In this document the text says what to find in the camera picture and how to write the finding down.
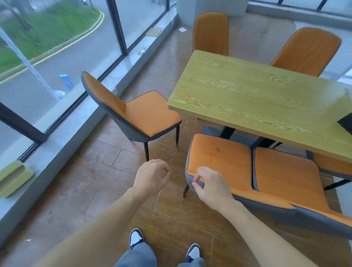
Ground person's right hand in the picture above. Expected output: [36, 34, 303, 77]
[192, 166, 236, 212]

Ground person's left hand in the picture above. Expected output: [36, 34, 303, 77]
[133, 159, 170, 199]

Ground person's left forearm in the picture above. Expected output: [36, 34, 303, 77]
[33, 188, 155, 267]

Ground person's right forearm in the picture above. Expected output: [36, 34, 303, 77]
[219, 199, 321, 267]

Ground orange chair with grey back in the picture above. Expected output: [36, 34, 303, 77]
[270, 27, 342, 78]
[183, 134, 297, 220]
[306, 151, 352, 191]
[252, 147, 352, 240]
[193, 12, 229, 57]
[81, 72, 183, 162]

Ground black metal table base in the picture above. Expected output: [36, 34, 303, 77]
[202, 125, 284, 151]

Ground blue and white right shoe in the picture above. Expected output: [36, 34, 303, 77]
[186, 243, 202, 262]

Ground blue and white shoe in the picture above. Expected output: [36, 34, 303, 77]
[129, 228, 145, 251]
[186, 243, 202, 262]

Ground blue and white left shoe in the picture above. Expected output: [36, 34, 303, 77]
[129, 228, 145, 251]

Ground grey trousers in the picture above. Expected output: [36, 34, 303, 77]
[114, 242, 207, 267]

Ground grey stone window sill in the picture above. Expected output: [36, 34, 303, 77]
[0, 7, 180, 248]

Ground blue sign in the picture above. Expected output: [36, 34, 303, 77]
[59, 73, 75, 91]

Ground green wooden block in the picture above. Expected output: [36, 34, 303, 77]
[0, 161, 34, 199]

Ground black flat object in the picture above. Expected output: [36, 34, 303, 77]
[337, 112, 352, 135]

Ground white lattice pole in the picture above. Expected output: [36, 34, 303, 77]
[0, 28, 66, 100]

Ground black window frame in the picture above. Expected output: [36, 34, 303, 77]
[0, 0, 178, 163]
[249, 0, 352, 14]

